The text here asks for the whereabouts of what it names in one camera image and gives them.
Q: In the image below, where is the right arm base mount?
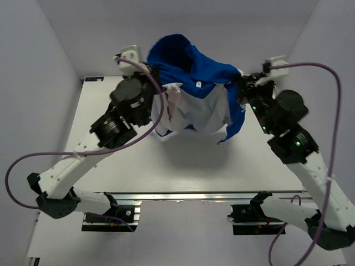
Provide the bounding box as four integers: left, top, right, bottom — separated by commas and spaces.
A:
227, 191, 284, 236

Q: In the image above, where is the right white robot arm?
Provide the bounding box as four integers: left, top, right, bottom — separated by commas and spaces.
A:
234, 73, 354, 250

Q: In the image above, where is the left blue table label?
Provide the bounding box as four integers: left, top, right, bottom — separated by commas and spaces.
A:
84, 76, 104, 82

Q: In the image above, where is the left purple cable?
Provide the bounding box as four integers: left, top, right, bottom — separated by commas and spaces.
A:
4, 57, 170, 209

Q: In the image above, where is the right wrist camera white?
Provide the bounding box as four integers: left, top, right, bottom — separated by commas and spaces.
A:
262, 55, 289, 80

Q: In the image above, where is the aluminium front rail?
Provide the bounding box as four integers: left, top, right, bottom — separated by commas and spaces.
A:
102, 190, 314, 207

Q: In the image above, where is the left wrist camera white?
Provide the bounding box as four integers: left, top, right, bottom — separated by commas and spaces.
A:
113, 45, 141, 75

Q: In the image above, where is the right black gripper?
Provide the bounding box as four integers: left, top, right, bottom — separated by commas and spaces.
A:
234, 72, 274, 134

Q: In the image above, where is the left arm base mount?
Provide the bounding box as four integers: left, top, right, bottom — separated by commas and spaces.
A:
82, 192, 137, 233

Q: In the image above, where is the blue white red jacket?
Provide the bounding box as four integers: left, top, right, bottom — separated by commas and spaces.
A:
148, 34, 246, 141

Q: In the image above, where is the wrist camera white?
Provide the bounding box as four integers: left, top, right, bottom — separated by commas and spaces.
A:
262, 55, 289, 80
113, 45, 141, 75

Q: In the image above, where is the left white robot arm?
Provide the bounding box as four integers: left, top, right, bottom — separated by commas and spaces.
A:
27, 64, 156, 221

